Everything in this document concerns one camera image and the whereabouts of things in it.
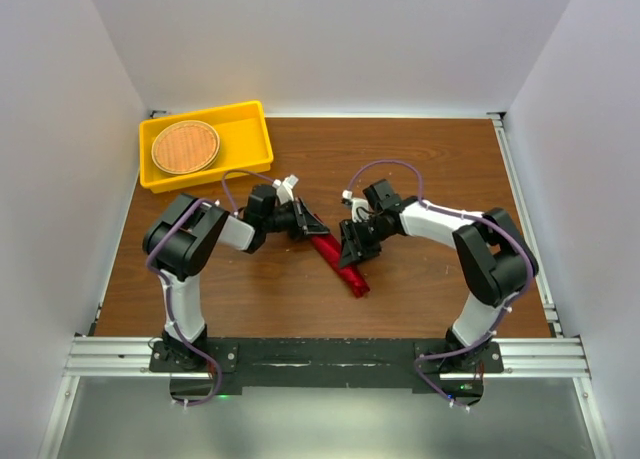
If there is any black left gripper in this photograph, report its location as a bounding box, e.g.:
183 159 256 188
262 196 328 241

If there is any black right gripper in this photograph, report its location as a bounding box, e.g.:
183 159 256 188
338 216 394 270

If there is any red cloth napkin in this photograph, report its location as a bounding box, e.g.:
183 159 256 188
311 234 370 298

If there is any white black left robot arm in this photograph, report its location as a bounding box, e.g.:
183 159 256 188
142 181 330 371

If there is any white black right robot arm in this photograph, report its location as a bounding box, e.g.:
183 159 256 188
339 180 539 372

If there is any yellow plastic tray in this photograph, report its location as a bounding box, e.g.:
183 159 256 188
139 100 274 193

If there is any round woven coaster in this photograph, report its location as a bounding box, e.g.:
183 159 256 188
151 120 221 175

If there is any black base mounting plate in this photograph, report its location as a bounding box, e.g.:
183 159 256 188
149 336 505 398

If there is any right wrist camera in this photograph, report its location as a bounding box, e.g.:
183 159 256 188
342 189 373 223

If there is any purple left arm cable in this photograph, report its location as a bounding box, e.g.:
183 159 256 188
144 169 276 410

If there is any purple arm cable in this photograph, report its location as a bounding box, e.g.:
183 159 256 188
144 169 276 410
347 159 539 413

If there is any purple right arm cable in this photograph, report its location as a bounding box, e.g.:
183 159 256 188
347 159 539 413

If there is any aluminium frame rail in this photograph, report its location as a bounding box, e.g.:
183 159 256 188
37 111 614 459

